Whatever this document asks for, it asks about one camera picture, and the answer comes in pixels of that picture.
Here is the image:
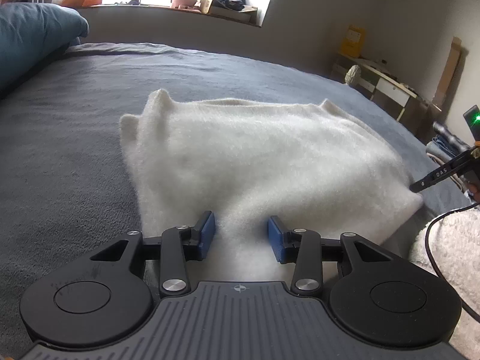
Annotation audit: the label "person's right forearm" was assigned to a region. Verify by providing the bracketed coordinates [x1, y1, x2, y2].
[408, 210, 480, 360]

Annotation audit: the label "dark clothes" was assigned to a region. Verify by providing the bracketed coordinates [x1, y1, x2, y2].
[213, 0, 246, 11]

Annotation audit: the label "blue duvet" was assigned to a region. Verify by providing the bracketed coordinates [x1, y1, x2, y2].
[0, 2, 90, 92]

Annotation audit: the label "grey bed blanket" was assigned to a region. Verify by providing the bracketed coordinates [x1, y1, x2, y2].
[0, 42, 473, 308]

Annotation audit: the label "cardboard plank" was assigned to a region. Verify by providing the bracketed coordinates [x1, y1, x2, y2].
[431, 37, 463, 110]

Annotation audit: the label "cream desk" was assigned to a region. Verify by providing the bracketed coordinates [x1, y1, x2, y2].
[332, 52, 432, 122]

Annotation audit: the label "round bedpost ball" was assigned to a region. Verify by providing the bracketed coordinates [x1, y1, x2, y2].
[344, 65, 361, 86]

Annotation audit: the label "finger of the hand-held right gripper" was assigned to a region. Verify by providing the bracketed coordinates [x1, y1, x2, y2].
[409, 149, 480, 194]

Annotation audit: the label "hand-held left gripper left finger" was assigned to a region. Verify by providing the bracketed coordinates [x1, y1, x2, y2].
[89, 211, 217, 298]

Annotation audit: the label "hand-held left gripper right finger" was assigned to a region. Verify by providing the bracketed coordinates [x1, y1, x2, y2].
[267, 215, 406, 297]

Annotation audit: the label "yellow bag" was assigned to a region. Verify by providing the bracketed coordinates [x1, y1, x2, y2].
[339, 25, 365, 58]

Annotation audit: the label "cardboard box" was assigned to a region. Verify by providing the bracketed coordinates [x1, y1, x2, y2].
[195, 0, 259, 23]

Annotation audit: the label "white fluffy sweater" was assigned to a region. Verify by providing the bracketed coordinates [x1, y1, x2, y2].
[119, 89, 422, 284]

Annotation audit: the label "stack of folded clothes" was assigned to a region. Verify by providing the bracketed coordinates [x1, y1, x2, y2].
[425, 121, 471, 169]

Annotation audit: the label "black cable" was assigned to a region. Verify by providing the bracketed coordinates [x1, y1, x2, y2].
[425, 202, 480, 325]

